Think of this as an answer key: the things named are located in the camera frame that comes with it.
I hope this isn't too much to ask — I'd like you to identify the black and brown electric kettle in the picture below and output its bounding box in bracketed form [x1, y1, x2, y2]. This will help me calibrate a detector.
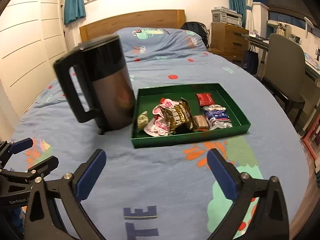
[53, 34, 137, 135]

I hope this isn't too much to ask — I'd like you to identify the pink cartoon figure packet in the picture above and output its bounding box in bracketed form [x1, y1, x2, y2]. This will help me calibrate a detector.
[152, 98, 177, 120]

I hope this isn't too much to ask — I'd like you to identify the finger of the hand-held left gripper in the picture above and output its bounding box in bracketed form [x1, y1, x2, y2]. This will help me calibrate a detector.
[0, 155, 59, 182]
[0, 137, 34, 155]

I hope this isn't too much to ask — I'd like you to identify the red and white snack pouch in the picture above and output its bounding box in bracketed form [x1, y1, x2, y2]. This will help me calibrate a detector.
[144, 120, 170, 137]

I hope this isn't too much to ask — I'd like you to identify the white printer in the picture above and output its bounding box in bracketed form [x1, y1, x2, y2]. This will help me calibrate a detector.
[211, 8, 243, 27]

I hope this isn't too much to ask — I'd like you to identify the green tray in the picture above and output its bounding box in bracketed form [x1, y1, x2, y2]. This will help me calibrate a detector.
[130, 83, 251, 149]

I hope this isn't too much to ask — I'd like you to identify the red snack packet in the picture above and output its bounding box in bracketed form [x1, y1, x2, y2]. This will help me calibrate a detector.
[196, 92, 216, 107]

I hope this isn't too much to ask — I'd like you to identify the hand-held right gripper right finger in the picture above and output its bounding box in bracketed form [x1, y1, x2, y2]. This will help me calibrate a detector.
[207, 148, 290, 240]

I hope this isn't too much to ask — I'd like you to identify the beige snack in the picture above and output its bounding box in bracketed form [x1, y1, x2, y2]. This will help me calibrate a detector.
[137, 110, 149, 131]

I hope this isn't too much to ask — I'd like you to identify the wooden headboard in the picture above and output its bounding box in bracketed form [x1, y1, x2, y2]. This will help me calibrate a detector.
[79, 9, 186, 43]

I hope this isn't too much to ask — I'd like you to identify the wooden dresser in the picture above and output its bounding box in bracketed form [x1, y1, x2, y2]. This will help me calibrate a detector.
[211, 22, 250, 64]

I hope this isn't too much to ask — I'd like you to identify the grey chair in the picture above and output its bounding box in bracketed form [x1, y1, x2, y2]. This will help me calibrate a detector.
[261, 33, 306, 128]

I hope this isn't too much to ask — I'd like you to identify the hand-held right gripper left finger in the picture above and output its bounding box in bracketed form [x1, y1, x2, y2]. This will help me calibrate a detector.
[24, 149, 107, 240]

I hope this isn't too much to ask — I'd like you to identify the dark blue shopping bag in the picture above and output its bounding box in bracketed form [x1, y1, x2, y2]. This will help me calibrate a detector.
[244, 45, 259, 75]

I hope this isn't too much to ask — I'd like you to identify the white desk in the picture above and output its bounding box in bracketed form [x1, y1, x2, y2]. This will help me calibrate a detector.
[244, 34, 320, 90]

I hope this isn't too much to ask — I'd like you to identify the blue printed bedsheet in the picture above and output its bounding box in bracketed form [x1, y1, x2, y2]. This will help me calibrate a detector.
[0, 27, 313, 240]

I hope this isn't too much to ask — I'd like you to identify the blue and white snack packet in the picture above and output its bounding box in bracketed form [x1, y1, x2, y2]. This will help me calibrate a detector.
[202, 104, 233, 130]

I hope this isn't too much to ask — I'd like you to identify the white wardrobe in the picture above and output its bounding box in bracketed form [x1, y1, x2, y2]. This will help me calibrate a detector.
[0, 0, 68, 140]

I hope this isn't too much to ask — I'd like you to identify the black backpack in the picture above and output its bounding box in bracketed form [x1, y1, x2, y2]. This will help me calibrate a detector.
[180, 21, 209, 48]

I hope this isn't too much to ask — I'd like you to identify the dark brown snack packet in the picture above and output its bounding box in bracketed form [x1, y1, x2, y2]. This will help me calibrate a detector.
[164, 99, 198, 133]

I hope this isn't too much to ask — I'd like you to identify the brown wafer packet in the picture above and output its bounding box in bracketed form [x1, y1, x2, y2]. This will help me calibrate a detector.
[193, 114, 210, 132]

